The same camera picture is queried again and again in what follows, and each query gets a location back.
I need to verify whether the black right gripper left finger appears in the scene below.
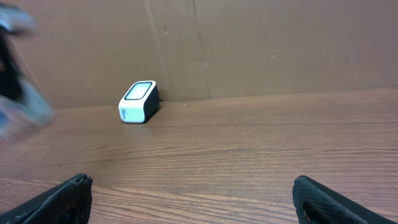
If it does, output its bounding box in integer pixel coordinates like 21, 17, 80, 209
1, 174, 93, 224

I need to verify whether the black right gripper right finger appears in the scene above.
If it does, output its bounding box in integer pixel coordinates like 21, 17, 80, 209
292, 175, 396, 224

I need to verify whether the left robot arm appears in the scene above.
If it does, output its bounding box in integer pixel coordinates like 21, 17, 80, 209
1, 2, 53, 144

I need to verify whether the white barcode scanner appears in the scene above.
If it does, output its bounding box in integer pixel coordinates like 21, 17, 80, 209
118, 80, 160, 124

